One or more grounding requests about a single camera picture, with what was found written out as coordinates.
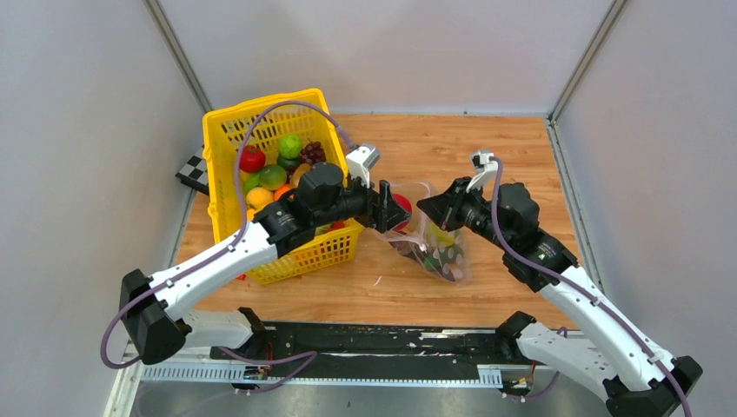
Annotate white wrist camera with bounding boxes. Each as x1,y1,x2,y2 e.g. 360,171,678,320
466,149,499,192
345,144,382,189

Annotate yellow lemon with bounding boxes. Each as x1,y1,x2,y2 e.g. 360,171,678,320
425,223,455,246

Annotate green leafy vegetable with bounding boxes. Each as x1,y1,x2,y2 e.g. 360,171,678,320
240,171,261,196

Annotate red tomato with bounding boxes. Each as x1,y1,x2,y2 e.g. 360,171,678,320
238,145,267,174

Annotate dark purple grapes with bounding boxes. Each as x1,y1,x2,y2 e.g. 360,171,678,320
299,142,327,165

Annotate green bell pepper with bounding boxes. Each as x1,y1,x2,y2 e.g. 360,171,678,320
422,244,464,279

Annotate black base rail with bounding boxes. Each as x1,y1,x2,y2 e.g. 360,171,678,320
234,321,536,381

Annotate brown pear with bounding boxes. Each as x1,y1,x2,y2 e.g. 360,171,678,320
289,163,312,188

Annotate yellow green mango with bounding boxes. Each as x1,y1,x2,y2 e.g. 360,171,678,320
259,164,288,191

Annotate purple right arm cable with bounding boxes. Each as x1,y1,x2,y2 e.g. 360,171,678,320
488,155,692,417

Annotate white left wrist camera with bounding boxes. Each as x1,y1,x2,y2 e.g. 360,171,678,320
345,144,382,189

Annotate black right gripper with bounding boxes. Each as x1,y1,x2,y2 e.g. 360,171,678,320
416,176,511,251

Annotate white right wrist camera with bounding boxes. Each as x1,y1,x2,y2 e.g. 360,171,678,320
466,149,499,192

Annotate orange tangerine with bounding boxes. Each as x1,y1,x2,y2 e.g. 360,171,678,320
273,183,293,201

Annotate black white checkerboard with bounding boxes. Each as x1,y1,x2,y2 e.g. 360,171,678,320
176,147,209,195

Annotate yellow plastic basket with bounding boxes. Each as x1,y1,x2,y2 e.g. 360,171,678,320
203,88,363,285

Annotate clear zip top bag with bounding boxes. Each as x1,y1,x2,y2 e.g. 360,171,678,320
375,182,473,284

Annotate yellow fruit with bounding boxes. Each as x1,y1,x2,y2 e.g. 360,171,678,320
245,187,274,210

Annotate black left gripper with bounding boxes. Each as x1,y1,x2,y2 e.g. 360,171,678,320
315,168,412,234

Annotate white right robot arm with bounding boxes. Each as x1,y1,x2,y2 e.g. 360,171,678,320
417,177,703,416

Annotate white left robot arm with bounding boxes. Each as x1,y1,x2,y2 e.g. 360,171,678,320
117,162,410,365

